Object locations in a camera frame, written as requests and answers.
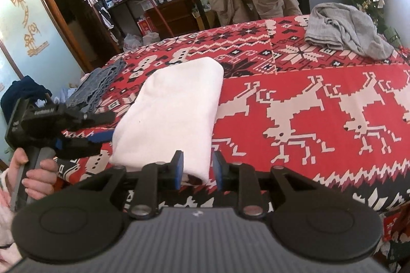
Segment white knit sweater vest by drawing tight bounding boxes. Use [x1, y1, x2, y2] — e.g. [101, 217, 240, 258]
[109, 57, 224, 185]

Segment white red-printed plastic bag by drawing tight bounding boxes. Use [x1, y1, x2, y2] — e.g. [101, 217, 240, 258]
[122, 33, 144, 53]

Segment frosted glass door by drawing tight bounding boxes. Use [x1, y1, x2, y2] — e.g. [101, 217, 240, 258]
[0, 0, 85, 107]

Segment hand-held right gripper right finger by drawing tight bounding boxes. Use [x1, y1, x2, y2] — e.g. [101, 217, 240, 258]
[214, 151, 327, 219]

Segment person's left hand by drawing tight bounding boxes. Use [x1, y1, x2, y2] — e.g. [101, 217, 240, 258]
[6, 150, 58, 201]

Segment plain white plastic bag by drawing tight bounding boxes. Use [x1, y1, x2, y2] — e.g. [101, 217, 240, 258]
[142, 31, 161, 46]

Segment red patterned blanket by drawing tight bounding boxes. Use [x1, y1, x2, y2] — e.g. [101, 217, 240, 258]
[53, 15, 410, 219]

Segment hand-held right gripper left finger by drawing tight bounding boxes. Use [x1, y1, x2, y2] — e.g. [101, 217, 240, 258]
[75, 151, 185, 219]

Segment dark blue garment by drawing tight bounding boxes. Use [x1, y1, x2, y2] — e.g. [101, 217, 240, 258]
[0, 76, 48, 120]

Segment dark wooden drawer cabinet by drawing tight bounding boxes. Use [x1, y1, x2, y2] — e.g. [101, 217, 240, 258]
[144, 0, 207, 37]

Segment grey crumpled cloth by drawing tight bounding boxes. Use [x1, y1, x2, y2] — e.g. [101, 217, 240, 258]
[304, 2, 394, 60]

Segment red broom handle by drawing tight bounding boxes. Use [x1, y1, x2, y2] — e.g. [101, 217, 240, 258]
[145, 0, 176, 38]

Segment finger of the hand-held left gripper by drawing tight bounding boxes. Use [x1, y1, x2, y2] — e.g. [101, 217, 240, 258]
[56, 131, 114, 159]
[69, 109, 116, 132]

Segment blue denim jeans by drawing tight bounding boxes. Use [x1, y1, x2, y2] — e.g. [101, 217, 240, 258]
[66, 59, 127, 115]

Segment red printed carton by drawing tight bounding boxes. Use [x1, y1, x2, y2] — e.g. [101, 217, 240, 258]
[137, 18, 158, 37]

